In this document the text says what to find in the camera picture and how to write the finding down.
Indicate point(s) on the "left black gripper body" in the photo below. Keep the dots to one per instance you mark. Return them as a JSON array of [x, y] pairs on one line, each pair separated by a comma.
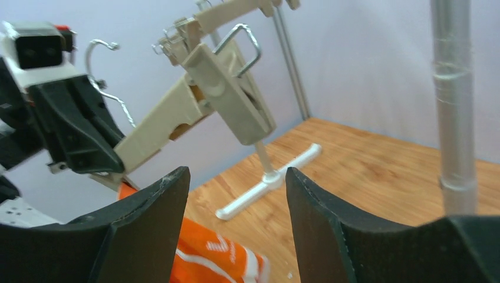
[[19, 138]]

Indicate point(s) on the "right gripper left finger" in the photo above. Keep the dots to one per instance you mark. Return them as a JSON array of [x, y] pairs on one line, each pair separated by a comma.
[[130, 240]]

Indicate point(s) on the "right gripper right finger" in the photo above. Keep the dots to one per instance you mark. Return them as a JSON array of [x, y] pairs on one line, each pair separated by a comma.
[[336, 241]]

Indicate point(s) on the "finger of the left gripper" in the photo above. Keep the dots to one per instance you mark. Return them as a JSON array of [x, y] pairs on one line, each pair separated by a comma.
[[75, 125]]

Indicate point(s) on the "orange underwear white trim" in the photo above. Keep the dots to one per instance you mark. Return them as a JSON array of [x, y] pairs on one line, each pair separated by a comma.
[[203, 255]]

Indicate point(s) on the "beige clip hanger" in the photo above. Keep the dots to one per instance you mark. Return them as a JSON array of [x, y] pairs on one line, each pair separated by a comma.
[[216, 80], [186, 33]]

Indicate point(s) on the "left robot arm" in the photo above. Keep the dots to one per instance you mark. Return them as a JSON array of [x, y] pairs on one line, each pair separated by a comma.
[[61, 110]]

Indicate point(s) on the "white clothes rack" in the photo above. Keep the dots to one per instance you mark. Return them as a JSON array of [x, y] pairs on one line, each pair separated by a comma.
[[401, 69]]

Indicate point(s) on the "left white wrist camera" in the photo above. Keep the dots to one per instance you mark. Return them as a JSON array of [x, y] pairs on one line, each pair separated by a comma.
[[37, 52]]

